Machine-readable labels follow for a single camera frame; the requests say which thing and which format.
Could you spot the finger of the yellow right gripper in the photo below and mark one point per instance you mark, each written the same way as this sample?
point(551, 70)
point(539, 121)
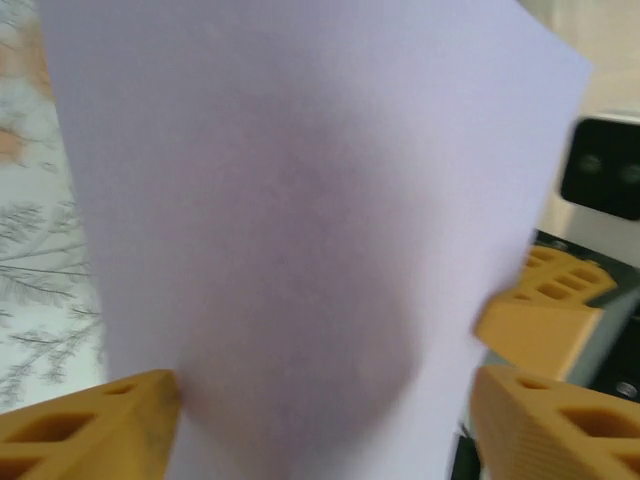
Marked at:
point(540, 330)

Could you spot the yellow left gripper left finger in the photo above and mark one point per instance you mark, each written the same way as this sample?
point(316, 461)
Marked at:
point(90, 435)

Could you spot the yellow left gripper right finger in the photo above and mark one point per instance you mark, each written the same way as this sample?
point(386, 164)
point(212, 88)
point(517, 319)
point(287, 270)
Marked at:
point(540, 430)

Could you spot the purple cloth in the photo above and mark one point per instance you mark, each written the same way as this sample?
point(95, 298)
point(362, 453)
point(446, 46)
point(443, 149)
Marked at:
point(300, 200)

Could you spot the floral fern print tablecloth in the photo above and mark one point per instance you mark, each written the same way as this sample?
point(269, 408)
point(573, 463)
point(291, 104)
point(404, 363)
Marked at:
point(40, 250)

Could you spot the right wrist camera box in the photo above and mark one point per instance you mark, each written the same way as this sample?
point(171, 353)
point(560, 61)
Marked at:
point(600, 165)

